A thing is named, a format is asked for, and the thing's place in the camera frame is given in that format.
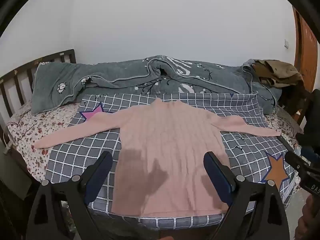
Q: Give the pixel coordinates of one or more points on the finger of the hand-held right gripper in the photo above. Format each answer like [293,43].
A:
[293,161]

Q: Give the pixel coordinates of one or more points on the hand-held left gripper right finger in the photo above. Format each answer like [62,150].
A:
[215,171]

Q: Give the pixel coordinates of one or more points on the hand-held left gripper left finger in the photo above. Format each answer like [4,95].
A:
[99,171]

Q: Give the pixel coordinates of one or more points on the pink knit sweater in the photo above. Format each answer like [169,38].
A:
[172,140]

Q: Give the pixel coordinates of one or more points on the person's right hand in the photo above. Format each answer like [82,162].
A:
[308,217]

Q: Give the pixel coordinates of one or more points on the grey checked blanket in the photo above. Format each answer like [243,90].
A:
[82,155]

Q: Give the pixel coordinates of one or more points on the dark wooden chair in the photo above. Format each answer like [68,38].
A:
[293,100]

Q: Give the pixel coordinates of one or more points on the brown jacket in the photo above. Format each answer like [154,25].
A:
[277,73]

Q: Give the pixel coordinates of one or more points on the floral bed sheet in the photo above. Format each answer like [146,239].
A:
[37,127]

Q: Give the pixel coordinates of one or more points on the orange wooden door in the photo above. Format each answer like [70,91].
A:
[303,42]

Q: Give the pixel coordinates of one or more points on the olive bedside box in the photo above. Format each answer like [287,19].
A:
[13,177]

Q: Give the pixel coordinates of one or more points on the grey-green printed quilt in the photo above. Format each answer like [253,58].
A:
[120,72]

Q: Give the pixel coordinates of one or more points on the dark wooden headboard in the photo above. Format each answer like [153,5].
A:
[15,80]

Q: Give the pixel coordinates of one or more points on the white wall switch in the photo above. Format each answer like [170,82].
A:
[287,43]

